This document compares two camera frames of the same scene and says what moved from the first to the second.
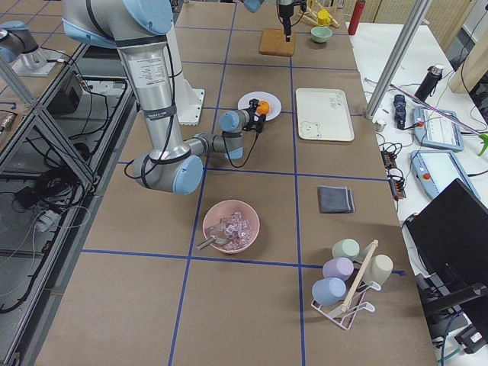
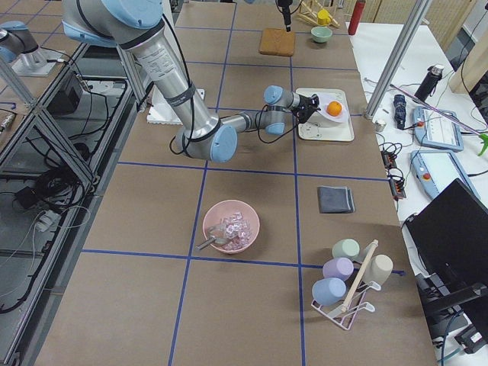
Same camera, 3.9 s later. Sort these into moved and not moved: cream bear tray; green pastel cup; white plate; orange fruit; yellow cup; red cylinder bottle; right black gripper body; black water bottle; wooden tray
Moved: white plate; right black gripper body; orange fruit
Not moved: wooden tray; green pastel cup; yellow cup; cream bear tray; red cylinder bottle; black water bottle
